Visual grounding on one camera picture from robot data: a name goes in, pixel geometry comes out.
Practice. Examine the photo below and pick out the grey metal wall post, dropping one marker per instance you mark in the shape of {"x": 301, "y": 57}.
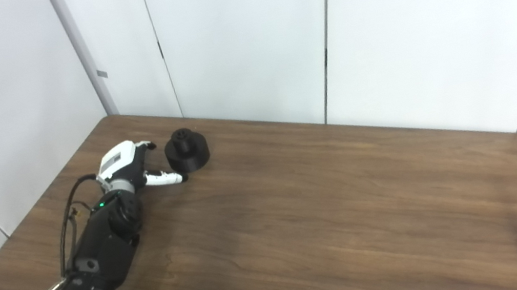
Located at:
{"x": 80, "y": 49}

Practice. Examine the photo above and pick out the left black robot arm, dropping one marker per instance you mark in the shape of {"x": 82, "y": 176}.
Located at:
{"x": 96, "y": 264}

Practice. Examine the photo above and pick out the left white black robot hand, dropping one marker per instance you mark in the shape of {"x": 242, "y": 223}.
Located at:
{"x": 118, "y": 159}

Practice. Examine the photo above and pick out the round black stepped part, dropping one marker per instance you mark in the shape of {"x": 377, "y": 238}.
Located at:
{"x": 190, "y": 156}

